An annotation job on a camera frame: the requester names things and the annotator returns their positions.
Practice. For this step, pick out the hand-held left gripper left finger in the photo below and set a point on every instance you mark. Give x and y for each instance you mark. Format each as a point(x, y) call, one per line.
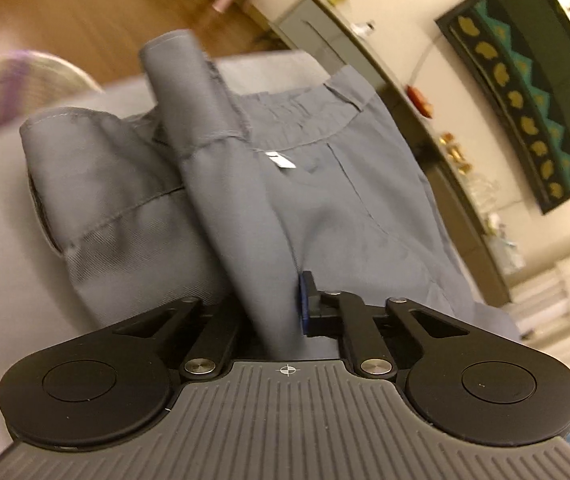
point(220, 332)

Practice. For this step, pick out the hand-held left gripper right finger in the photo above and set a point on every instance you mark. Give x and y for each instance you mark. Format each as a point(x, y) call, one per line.
point(307, 305)

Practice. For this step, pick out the grey pants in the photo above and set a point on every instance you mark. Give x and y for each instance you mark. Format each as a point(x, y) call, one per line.
point(365, 210)

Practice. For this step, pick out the long grey tv cabinet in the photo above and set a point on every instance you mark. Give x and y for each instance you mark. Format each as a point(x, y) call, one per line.
point(465, 225)

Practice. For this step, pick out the group of clear glasses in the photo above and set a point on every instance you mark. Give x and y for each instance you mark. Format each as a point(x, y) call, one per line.
point(482, 190)

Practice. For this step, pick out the group of golden bottles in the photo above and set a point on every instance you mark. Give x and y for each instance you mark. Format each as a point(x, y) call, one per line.
point(454, 155)

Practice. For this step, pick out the red fruit plate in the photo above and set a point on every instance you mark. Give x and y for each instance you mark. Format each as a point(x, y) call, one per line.
point(421, 102)

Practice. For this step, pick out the white curtain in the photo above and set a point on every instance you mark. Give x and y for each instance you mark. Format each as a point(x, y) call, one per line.
point(565, 320)

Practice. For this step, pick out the white power strip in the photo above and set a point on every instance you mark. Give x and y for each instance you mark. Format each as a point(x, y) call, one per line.
point(365, 27)

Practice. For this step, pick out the white standing fan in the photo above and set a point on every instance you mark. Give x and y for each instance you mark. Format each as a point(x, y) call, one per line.
point(15, 85)

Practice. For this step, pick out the dark green wall tapestry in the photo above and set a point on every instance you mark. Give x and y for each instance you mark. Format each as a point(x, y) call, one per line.
point(530, 85)

